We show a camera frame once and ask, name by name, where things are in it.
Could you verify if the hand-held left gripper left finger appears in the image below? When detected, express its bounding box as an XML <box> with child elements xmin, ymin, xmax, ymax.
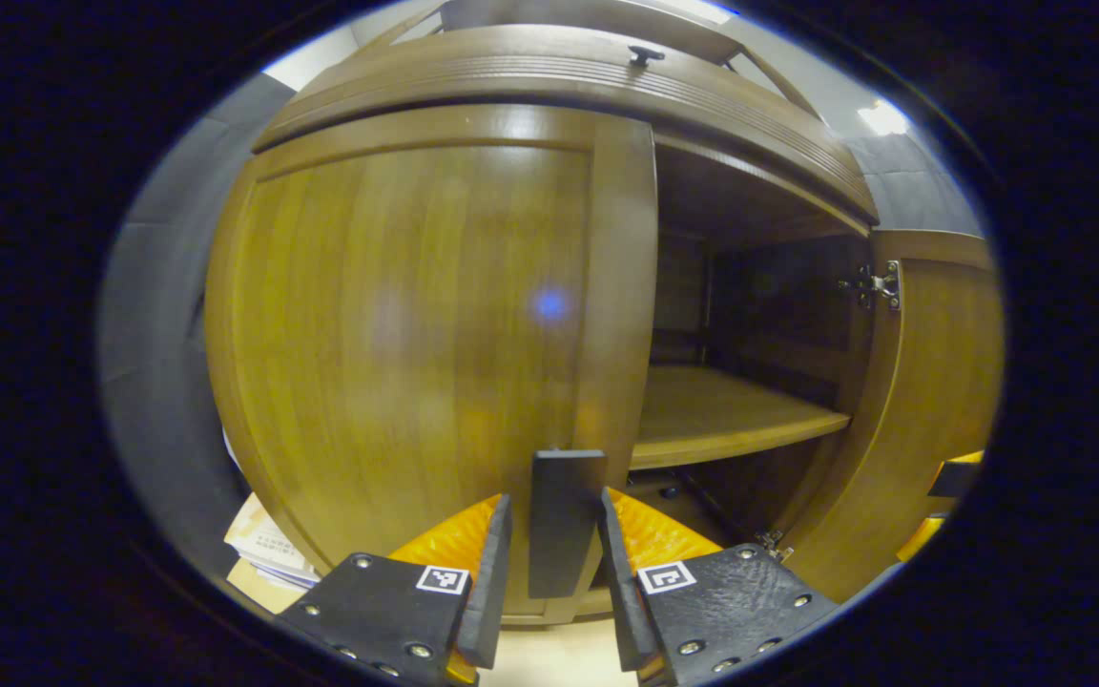
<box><xmin>275</xmin><ymin>493</ymin><xmax>514</xmax><ymax>687</ymax></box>

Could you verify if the stack of papers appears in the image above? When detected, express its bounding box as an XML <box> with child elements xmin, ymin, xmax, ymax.
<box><xmin>223</xmin><ymin>491</ymin><xmax>321</xmax><ymax>612</ymax></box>

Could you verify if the black backdrop cloth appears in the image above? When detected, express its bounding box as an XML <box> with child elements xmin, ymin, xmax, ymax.
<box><xmin>96</xmin><ymin>72</ymin><xmax>985</xmax><ymax>612</ymax></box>

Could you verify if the small ceiling light panel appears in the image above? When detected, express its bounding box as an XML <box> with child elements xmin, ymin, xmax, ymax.
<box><xmin>857</xmin><ymin>98</ymin><xmax>911</xmax><ymax>137</ymax></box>

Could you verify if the brown wooden cabinet door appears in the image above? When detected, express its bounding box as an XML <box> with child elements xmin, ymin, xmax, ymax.
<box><xmin>778</xmin><ymin>229</ymin><xmax>1006</xmax><ymax>604</ymax></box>
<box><xmin>203</xmin><ymin>103</ymin><xmax>660</xmax><ymax>626</ymax></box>

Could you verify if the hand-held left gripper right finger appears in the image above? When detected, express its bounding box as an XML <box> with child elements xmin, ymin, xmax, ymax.
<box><xmin>597</xmin><ymin>487</ymin><xmax>840</xmax><ymax>687</ymax></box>

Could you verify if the long ceiling light panel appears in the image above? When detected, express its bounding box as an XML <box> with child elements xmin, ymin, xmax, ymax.
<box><xmin>645</xmin><ymin>0</ymin><xmax>736</xmax><ymax>25</ymax></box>

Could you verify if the brown wooden drawer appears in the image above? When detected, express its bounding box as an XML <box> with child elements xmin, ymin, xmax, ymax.
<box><xmin>252</xmin><ymin>24</ymin><xmax>880</xmax><ymax>225</ymax></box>

